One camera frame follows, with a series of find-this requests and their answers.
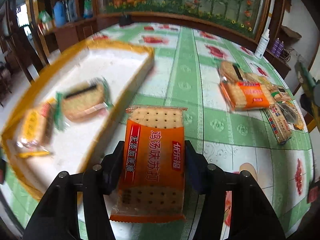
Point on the clear water bottles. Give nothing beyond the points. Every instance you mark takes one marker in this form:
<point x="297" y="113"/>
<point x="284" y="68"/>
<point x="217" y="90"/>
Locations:
<point x="71" y="10"/>

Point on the wooden side cabinet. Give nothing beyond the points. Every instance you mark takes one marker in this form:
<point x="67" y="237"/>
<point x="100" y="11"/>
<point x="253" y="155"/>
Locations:
<point x="72" y="35"/>

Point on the clear plain cracker packet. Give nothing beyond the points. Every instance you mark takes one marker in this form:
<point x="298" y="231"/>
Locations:
<point x="257" y="78"/>

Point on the green-label water bottle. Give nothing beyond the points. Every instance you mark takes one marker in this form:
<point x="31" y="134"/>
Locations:
<point x="88" y="8"/>

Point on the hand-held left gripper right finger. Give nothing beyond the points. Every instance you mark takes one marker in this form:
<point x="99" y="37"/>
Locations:
<point x="193" y="170"/>

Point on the orange soda cracker packet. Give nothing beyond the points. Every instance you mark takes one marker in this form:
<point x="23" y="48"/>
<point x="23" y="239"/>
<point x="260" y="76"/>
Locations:
<point x="152" y="155"/>
<point x="252" y="96"/>

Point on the black round table object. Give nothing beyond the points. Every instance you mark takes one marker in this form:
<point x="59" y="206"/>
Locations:
<point x="124" y="20"/>

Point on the round sandwich cookie packet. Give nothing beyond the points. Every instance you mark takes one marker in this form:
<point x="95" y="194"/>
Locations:
<point x="228" y="70"/>

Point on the yellow cracker packet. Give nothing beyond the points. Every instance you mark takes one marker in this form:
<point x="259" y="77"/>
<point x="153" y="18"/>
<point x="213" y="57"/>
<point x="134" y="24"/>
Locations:
<point x="32" y="125"/>

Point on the white tray with yellow rim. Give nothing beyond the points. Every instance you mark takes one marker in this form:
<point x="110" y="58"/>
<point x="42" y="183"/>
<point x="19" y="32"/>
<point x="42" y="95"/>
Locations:
<point x="100" y="65"/>

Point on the clear dried plum packet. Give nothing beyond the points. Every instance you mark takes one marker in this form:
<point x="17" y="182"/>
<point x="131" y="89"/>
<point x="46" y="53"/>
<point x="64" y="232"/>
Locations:
<point x="291" y="115"/>

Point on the small green-label cracker packet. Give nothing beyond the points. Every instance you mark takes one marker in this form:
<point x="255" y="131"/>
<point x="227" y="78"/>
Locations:
<point x="281" y="95"/>

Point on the blue plastic jug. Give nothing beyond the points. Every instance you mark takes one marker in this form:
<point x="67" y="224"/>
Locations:
<point x="59" y="15"/>

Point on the green-wrapped sandwich cracker packet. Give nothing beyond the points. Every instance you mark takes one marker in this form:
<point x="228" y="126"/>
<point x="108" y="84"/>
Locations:
<point x="82" y="100"/>

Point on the long red-print cracker packet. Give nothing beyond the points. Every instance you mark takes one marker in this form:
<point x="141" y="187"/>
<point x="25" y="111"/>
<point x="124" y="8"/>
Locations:
<point x="277" y="125"/>

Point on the white spray bottle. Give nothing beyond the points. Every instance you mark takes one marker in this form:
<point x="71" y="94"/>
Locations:
<point x="261" y="46"/>

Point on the green snack bag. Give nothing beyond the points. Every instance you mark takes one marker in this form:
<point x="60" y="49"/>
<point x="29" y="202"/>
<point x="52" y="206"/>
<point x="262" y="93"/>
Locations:
<point x="46" y="22"/>

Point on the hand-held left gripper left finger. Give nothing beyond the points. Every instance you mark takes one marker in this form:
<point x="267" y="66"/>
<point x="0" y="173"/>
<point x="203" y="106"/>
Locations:
<point x="117" y="165"/>

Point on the brown cardboard box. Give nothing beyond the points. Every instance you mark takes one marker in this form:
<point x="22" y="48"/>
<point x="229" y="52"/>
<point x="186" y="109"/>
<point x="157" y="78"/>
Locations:
<point x="291" y="32"/>

